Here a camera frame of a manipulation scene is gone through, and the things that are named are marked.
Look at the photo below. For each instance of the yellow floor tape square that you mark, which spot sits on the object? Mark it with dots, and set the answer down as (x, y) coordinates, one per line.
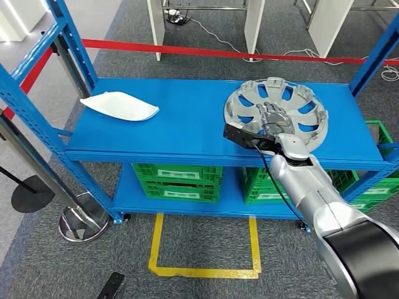
(202, 272)

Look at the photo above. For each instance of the white low plinth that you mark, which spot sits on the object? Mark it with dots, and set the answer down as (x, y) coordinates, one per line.
(18, 20)

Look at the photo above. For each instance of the red barrier belt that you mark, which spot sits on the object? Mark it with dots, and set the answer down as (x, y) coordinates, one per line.
(37, 70)
(187, 50)

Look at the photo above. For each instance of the blue metal shelf rack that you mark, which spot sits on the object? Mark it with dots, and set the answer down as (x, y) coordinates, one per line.
(187, 124)

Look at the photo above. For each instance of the black stanchion post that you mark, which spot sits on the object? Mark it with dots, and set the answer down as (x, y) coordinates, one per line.
(32, 194)

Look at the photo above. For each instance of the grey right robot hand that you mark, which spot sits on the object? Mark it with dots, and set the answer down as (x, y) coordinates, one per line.
(276, 119)

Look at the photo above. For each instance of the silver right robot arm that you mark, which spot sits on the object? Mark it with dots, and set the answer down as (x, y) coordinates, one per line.
(311, 190)

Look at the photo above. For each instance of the steel table frame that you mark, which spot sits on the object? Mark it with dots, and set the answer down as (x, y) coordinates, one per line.
(374, 7)

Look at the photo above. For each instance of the green plastic crate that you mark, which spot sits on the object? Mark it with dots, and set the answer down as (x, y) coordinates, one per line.
(252, 175)
(364, 204)
(153, 194)
(146, 171)
(255, 197)
(378, 136)

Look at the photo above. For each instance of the silver wheel hubcap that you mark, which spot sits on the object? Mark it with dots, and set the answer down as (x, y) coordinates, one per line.
(305, 124)

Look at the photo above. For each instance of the chrome stanchion post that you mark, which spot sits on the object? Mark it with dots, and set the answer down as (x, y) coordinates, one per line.
(73, 72)
(84, 218)

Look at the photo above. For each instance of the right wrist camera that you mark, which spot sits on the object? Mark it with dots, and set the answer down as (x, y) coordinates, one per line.
(239, 136)

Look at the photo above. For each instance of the white table leg panel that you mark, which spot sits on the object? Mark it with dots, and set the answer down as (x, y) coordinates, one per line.
(156, 29)
(330, 24)
(254, 24)

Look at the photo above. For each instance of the power strip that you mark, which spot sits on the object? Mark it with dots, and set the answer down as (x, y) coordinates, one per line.
(176, 17)

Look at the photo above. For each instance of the white curved plastic part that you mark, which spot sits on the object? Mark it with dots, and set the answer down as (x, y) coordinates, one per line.
(122, 107)

